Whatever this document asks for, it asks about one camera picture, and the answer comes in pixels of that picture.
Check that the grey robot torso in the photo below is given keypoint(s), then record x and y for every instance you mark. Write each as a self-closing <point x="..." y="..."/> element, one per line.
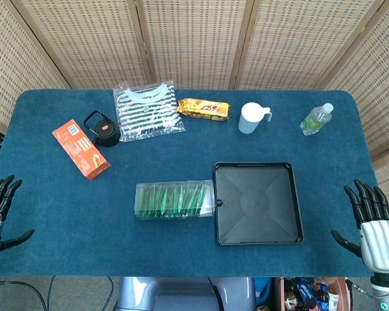
<point x="181" y="291"/>

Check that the small black teapot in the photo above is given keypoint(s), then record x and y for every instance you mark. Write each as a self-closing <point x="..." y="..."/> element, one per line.
<point x="105" y="131"/>

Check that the white plastic mug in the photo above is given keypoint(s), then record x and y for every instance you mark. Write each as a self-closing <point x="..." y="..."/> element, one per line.
<point x="249" y="120"/>

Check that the black square plastic tray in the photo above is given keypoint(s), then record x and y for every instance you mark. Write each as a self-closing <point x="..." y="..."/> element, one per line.
<point x="259" y="204"/>

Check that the green plastic packet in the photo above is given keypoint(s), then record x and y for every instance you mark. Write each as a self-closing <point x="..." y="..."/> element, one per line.
<point x="145" y="201"/>
<point x="167" y="201"/>
<point x="202" y="197"/>

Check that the woven bamboo folding screen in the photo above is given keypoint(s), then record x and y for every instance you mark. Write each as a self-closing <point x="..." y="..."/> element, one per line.
<point x="194" y="39"/>

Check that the clear bottle with green liquid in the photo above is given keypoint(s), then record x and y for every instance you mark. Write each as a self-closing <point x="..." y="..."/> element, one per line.
<point x="314" y="121"/>

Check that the golden snack packet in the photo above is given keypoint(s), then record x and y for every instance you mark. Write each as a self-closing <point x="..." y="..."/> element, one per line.
<point x="202" y="109"/>

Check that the orange snack carton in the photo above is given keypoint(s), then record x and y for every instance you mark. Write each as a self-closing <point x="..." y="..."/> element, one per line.
<point x="81" y="149"/>

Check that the blue felt table cover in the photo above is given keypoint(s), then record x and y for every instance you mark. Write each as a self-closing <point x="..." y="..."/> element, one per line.
<point x="181" y="252"/>

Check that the striped shirt in plastic bag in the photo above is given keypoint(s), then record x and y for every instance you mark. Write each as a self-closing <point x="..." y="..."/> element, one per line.
<point x="146" y="110"/>

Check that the box of assorted snacks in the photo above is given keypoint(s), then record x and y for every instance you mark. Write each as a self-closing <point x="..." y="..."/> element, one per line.
<point x="311" y="291"/>

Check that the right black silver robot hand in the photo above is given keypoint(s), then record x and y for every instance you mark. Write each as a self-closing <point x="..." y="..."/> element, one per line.
<point x="379" y="239"/>

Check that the clear box of green packets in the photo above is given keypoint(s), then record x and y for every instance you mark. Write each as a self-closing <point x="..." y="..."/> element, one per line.
<point x="209" y="194"/>

